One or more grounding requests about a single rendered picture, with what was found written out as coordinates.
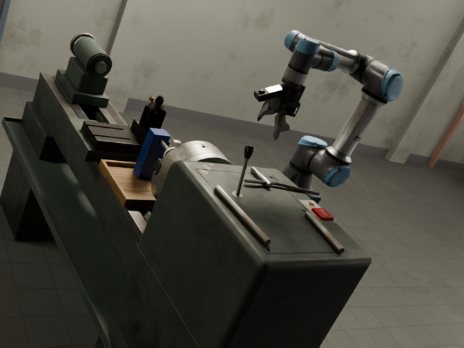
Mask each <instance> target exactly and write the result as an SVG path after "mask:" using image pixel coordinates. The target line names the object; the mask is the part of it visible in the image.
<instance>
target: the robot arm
mask: <svg viewBox="0 0 464 348"><path fill-rule="evenodd" d="M284 44H285V47H286V48H287V49H289V50H290V52H292V53H293V54H292V56H291V58H290V61H289V63H288V66H287V68H286V70H285V72H284V74H283V76H284V77H283V78H282V82H283V83H284V84H285V85H284V84H278V85H275V86H270V87H267V88H263V89H259V90H255V91H254V97H255V98H256V99H257V100H258V101H259V102H263V101H265V103H264V104H263V105H262V108H261V110H260V112H259V115H258V119H257V120H258V121H260V120H261V119H262V117H263V116H264V115H273V114H275V113H277V115H276V116H275V119H274V121H275V126H274V131H273V137H274V140H277V138H278V136H279V134H280V132H285V131H289V130H290V125H288V123H286V116H285V115H288V116H291V117H295V116H296V114H297V112H298V109H299V107H300V105H301V104H300V103H299V101H300V98H301V97H302V94H303V92H304V90H305V88H306V87H305V86H303V83H304V81H305V79H306V77H307V74H308V72H309V70H310V68H313V69H317V70H322V71H328V72H331V71H333V70H335V69H336V68H339V69H341V71H343V72H344V73H345V74H348V75H350V76H351V77H353V78H354V79H355V80H357V81H358V82H360V83H361V84H362V85H363V87H362V89H361V93H362V97H361V98H360V100H359V102H358V103H357V105H356V107H355V108H354V110H353V112H352V113H351V115H350V116H349V119H348V120H347V122H346V124H345V125H344V127H343V128H342V130H341V132H340V134H339V135H338V137H337V138H336V140H335V142H334V143H333V146H330V147H327V146H328V145H327V143H326V142H324V141H322V140H321V139H318V138H316V137H312V136H304V137H302V139H301V140H300V142H299V143H298V146H297V148H296V150H295V152H294V154H293V156H292V158H291V160H290V162H289V163H288V164H287V165H286V166H285V168H284V169H283V170H282V171H281V173H283V174H284V175H285V176H286V177H288V178H289V179H290V180H291V181H292V182H293V183H294V184H295V185H296V186H297V187H299V188H302V189H307V190H309V189H310V187H311V179H312V175H313V174H314V175H315V176H316V177H317V178H319V179H320V180H321V181H322V182H323V183H325V184H326V185H327V186H330V187H336V186H339V185H340V184H342V183H343V182H345V181H346V180H347V178H348V177H349V176H350V173H351V169H350V167H349V165H350V163H351V158H350V156H351V154H352V153H353V151H354V149H355V147H356V146H357V144H358V143H359V141H360V139H361V138H362V136H363V135H364V133H365V131H366V130H367V128H368V126H369V125H370V123H371V121H372V119H373V118H374V116H375V115H376V113H377V112H378V110H379V108H380V107H381V106H383V105H386V104H387V102H392V101H394V100H395V99H396V98H397V97H398V96H399V95H400V93H401V91H402V89H403V84H404V81H403V76H402V75H401V74H400V73H399V72H398V71H397V70H396V69H395V68H392V67H390V66H388V65H387V64H385V63H383V62H382V61H380V60H378V59H377V58H375V57H372V56H369V55H366V54H363V53H360V52H356V51H354V50H349V51H346V50H343V49H341V48H338V47H335V46H332V45H330V44H327V43H325V42H322V41H319V40H317V39H314V38H311V37H308V36H306V35H304V34H303V33H302V32H299V31H297V30H292V31H291V32H290V33H288V35H287V36H286V38H285V40H284ZM296 108H298V109H297V111H296ZM295 111H296V113H295ZM294 113H295V114H294Z"/></svg>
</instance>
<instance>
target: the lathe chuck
mask: <svg viewBox="0 0 464 348"><path fill-rule="evenodd" d="M201 144H202V145H205V146H207V147H208V148H201V147H200V145H201ZM202 153H217V154H220V155H222V156H224V155H223V154H222V153H221V152H220V151H219V150H218V148H217V147H216V146H214V145H213V144H211V143H208V142H204V141H192V142H187V143H184V144H181V145H179V146H177V147H175V148H174V149H173V150H171V151H170V152H168V153H167V154H166V155H165V156H164V157H163V158H162V159H161V160H160V162H159V164H162V167H161V169H160V170H159V173H158V174H157V175H156V172H155V171H154V172H153V176H152V179H151V190H152V194H153V196H154V198H155V199H156V198H157V197H158V195H159V193H160V190H161V187H162V185H163V183H164V180H165V177H166V174H167V173H168V170H169V168H170V166H171V164H172V163H173V162H175V161H177V160H187V159H188V158H190V157H192V156H195V155H199V154H202ZM224 157H225V156H224ZM155 196H156V197H155Z"/></svg>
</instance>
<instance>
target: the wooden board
mask: <svg viewBox="0 0 464 348"><path fill-rule="evenodd" d="M135 164H136V162H124V161H116V160H107V159H101V160H100V163H99V166H98V167H99V169H100V171H101V172H102V174H103V175H104V177H105V178H106V180H107V182H108V183H109V185H110V187H111V188H112V190H113V191H114V193H115V194H116V196H117V198H118V199H119V201H120V202H121V204H122V206H123V207H134V208H153V207H154V205H155V202H156V199H155V198H154V196H153V194H152V190H151V180H145V179H138V178H137V177H136V175H135V174H134V172H133V169H134V168H135Z"/></svg>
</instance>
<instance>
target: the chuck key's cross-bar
mask: <svg viewBox="0 0 464 348"><path fill-rule="evenodd" d="M245 182H246V183H254V184H265V181H262V180H247V179H245ZM270 183H272V185H276V186H281V187H285V188H288V189H293V190H297V191H302V192H305V193H310V194H314V195H319V192H315V191H310V190H307V189H304V188H299V187H295V186H290V185H287V184H282V183H279V182H270Z"/></svg>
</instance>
